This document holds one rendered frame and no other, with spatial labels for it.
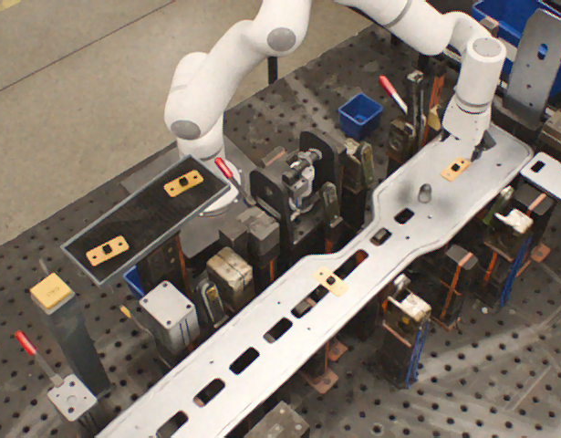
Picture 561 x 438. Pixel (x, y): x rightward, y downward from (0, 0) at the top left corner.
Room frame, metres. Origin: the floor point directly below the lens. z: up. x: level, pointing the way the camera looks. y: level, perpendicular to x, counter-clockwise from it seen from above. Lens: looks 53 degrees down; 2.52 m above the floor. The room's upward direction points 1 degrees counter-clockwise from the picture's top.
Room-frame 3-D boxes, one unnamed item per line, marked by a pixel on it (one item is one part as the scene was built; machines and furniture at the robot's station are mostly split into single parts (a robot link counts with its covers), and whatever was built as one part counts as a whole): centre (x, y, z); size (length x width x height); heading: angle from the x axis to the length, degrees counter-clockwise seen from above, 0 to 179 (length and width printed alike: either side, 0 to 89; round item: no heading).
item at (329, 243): (1.13, -0.13, 0.84); 0.04 x 0.03 x 0.29; 134
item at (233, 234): (1.04, 0.11, 0.90); 0.05 x 0.05 x 0.40; 44
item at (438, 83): (1.46, -0.41, 0.95); 0.03 x 0.01 x 0.50; 134
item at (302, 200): (1.17, -0.04, 0.94); 0.18 x 0.13 x 0.49; 134
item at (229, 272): (0.95, 0.11, 0.89); 0.13 x 0.11 x 0.38; 44
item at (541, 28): (1.45, -0.64, 1.17); 0.12 x 0.01 x 0.34; 44
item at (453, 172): (1.28, -0.44, 1.01); 0.08 x 0.04 x 0.01; 134
